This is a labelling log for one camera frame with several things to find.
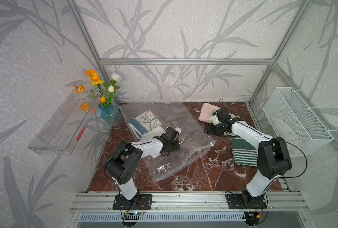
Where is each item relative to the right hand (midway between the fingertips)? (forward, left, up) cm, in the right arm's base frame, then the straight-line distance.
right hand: (207, 130), depth 93 cm
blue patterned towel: (+10, +45, -4) cm, 47 cm away
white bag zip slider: (-9, -2, -3) cm, 9 cm away
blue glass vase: (+12, +66, +3) cm, 67 cm away
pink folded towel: (+25, -5, -7) cm, 26 cm away
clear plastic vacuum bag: (+20, +14, -8) cm, 25 cm away
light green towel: (+1, -1, +10) cm, 10 cm away
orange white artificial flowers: (+18, +64, +20) cm, 69 cm away
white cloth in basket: (-9, -40, +13) cm, 43 cm away
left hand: (-8, +20, -7) cm, 22 cm away
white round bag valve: (+6, +19, -7) cm, 21 cm away
